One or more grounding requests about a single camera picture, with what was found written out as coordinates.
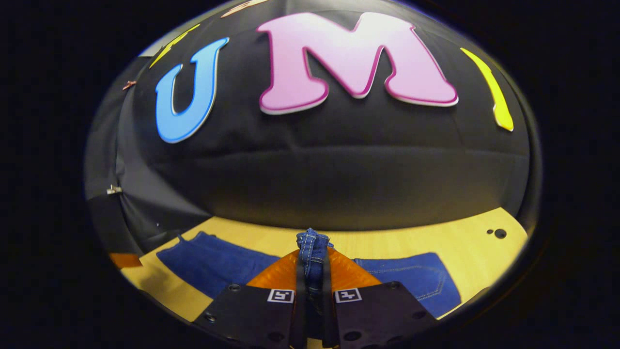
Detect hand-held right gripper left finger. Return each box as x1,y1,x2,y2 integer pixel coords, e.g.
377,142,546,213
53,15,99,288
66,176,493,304
193,250,307,349

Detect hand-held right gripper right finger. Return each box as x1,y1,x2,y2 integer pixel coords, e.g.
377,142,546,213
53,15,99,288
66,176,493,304
322,247,439,349

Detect blue denim jeans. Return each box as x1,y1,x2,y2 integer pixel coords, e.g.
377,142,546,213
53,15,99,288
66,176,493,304
156,228,462,340

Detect black backdrop cloth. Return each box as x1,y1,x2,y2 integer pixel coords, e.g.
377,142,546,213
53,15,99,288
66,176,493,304
85,0,541,253

